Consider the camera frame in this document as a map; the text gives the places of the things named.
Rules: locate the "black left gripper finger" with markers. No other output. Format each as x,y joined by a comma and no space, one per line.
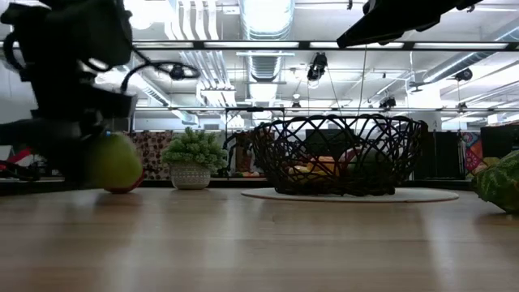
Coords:
69,162

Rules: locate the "green pear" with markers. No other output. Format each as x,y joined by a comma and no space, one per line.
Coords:
117,162

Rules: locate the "yellow banana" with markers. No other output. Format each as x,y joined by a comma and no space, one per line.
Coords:
302,170

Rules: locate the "orange mango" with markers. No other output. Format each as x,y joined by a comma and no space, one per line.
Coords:
324,164

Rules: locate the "dark red apple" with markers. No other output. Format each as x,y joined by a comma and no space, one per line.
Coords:
348,155

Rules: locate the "green avocado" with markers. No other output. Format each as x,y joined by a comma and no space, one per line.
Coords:
369,162

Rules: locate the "green grapes bunch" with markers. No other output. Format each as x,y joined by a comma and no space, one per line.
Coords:
500,182

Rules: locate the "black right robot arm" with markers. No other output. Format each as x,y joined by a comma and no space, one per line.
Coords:
397,20

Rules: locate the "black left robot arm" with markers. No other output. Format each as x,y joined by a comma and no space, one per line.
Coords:
61,32

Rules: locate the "brown patterned panel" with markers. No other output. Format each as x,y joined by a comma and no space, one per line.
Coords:
152,150

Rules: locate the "potted green plant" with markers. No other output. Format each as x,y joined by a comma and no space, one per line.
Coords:
194,150

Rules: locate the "white round plate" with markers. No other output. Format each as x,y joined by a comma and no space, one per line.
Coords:
425,196

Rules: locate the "black partition panel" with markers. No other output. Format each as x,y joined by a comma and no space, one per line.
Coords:
438,154

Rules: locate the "colourful patchwork quilt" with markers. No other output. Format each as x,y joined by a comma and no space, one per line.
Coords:
472,154

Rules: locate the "black computer monitor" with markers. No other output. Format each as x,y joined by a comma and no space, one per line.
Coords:
500,142

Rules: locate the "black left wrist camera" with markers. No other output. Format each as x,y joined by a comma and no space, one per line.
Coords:
109,105

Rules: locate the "black overhead camera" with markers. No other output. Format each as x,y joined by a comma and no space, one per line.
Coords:
318,65

